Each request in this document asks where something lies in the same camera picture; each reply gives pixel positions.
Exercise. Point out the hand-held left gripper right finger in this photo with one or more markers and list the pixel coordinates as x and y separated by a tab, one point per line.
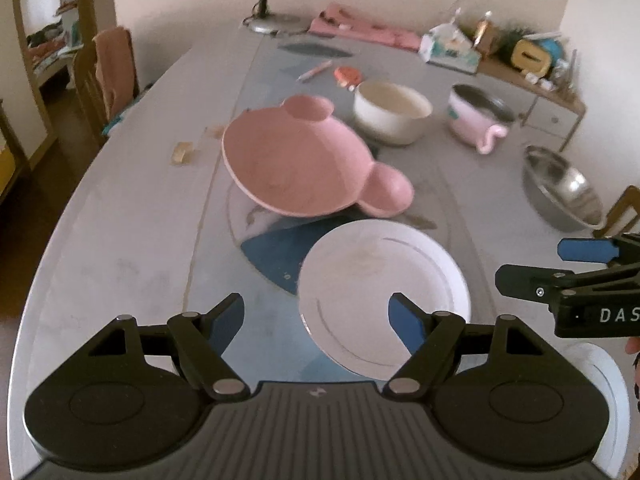
406	322

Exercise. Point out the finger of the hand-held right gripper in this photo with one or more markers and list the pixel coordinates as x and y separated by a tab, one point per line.
585	250
525	280

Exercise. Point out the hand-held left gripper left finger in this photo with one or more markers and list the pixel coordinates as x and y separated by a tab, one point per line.
227	317

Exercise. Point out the white round plate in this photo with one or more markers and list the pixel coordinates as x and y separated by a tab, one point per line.
605	400
380	270

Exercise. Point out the stainless steel bowl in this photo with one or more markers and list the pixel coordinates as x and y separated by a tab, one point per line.
565	190

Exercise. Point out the person's right hand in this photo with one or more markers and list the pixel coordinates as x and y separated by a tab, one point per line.
634	346

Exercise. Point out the wooden chair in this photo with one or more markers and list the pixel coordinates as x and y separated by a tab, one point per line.
622	210
87	85

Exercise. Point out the printed clear table mat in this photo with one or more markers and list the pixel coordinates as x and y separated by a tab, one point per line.
265	260

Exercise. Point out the white cabinet with drawers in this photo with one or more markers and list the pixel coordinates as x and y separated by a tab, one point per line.
550	117

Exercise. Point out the small tan block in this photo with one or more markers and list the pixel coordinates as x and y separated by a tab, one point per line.
182	152

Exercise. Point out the pink bear-shaped plate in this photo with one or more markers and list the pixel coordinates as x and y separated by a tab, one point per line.
300	160

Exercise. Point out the yellow tissue holder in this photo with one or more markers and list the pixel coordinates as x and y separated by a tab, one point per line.
530	55

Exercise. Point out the cream ceramic bowl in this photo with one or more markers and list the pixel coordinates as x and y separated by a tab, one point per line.
390	120

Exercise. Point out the white tube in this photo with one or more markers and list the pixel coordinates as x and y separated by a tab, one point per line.
542	36

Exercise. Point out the teal tissue box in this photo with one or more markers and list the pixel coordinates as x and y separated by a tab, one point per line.
450	50

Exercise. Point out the amber liquid bottle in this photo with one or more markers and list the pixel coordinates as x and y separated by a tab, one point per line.
482	27

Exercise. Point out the pink and white pen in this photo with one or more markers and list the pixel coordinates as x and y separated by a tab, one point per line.
314	71

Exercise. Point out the pink cloth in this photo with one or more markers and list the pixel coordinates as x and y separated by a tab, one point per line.
117	70

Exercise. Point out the pink printed bag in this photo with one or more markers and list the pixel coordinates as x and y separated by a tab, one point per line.
360	27

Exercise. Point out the cluttered wooden bookshelf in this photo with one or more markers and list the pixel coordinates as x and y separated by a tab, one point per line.
55	35

